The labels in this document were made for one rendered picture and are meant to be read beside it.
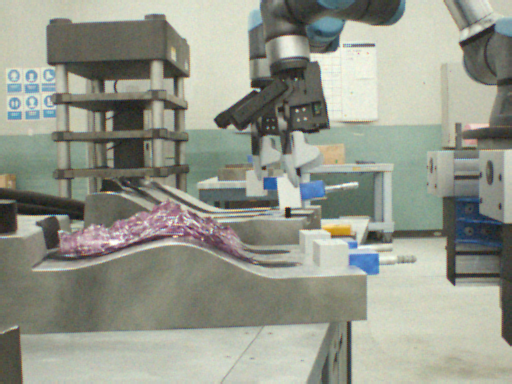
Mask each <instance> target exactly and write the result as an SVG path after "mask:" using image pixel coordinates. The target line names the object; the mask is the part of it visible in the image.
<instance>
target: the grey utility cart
mask: <svg viewBox="0 0 512 384"><path fill-rule="evenodd" d="M393 166H394V164H344V165H320V166H319V167H316V168H313V169H311V170H309V171H307V172H306V173H302V180H309V182H310V175H331V174H346V175H347V174H366V173H374V218H371V223H368V225H369V231H375V232H374V233H373V240H374V241H382V244H393V241H394V239H393V237H392V236H391V235H392V232H394V223H395V222H393V221H392V199H391V171H393ZM382 173H383V202H382ZM382 212H383V218H382ZM382 232H383V233H382Z"/></svg>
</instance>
